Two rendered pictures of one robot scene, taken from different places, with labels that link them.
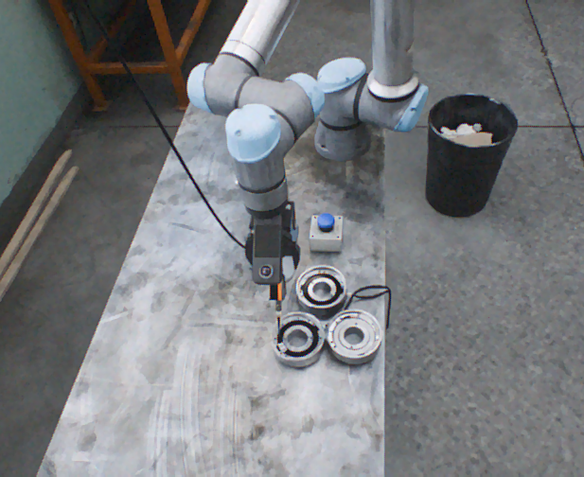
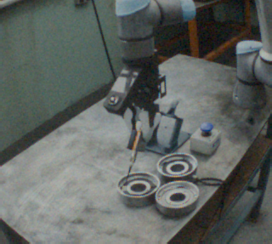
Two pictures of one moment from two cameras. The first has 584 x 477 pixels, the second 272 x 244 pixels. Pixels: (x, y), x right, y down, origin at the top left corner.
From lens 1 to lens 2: 0.45 m
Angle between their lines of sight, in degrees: 30
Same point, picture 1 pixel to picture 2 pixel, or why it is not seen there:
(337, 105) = (244, 64)
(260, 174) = (127, 25)
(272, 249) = (125, 87)
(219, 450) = (52, 218)
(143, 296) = (66, 139)
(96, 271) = not seen: hidden behind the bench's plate
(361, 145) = (257, 101)
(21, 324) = not seen: hidden behind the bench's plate
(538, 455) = not seen: outside the picture
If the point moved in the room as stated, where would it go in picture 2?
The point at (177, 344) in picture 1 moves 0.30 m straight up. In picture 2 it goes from (66, 167) to (47, 70)
